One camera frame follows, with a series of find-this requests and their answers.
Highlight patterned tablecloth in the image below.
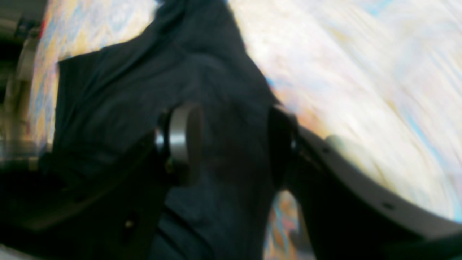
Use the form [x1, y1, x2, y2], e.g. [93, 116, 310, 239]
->
[28, 0, 462, 260]

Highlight black t-shirt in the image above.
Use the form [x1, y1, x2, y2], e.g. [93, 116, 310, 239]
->
[39, 0, 277, 260]

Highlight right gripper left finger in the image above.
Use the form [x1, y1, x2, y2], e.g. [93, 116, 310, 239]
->
[1, 103, 203, 260]

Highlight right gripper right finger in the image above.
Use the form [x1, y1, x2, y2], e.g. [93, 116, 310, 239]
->
[267, 107, 462, 260]

